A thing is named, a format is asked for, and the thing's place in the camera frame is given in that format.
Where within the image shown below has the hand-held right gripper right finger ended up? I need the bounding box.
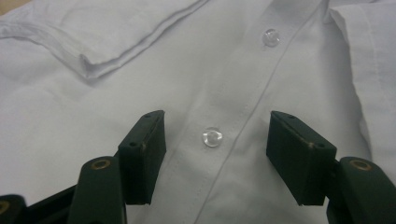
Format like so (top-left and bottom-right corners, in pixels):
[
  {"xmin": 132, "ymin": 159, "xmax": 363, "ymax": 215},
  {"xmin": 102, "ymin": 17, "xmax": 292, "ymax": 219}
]
[{"xmin": 265, "ymin": 110, "xmax": 396, "ymax": 224}]

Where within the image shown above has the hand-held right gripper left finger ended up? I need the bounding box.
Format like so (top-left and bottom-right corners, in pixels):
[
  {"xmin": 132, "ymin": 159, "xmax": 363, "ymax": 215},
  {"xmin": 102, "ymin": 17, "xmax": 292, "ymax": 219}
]
[{"xmin": 66, "ymin": 109, "xmax": 167, "ymax": 224}]

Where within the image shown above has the white shirt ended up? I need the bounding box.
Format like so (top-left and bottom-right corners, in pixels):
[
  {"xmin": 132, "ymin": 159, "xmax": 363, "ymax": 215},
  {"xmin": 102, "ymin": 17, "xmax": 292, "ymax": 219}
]
[{"xmin": 0, "ymin": 0, "xmax": 396, "ymax": 224}]

